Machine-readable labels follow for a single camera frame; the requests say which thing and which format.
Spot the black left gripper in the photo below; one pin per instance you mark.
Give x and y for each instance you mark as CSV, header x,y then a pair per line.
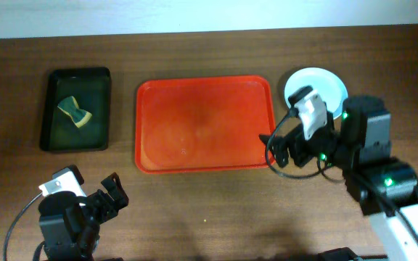
x,y
101,202

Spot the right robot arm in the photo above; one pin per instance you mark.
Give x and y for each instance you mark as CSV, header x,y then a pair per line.
x,y
385,187

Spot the green yellow sponge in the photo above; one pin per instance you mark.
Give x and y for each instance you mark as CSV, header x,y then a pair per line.
x,y
69,106

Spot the light blue plate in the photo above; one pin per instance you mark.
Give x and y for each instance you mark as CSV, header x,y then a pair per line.
x,y
330,87

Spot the red plastic tray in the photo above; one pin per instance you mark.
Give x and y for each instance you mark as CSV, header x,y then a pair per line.
x,y
202,124

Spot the black rectangular tray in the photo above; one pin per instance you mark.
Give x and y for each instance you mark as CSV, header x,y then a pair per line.
x,y
91,87

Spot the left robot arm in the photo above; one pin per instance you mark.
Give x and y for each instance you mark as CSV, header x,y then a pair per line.
x,y
70,221

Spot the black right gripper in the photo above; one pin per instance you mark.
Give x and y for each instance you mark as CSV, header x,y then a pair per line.
x,y
292,146

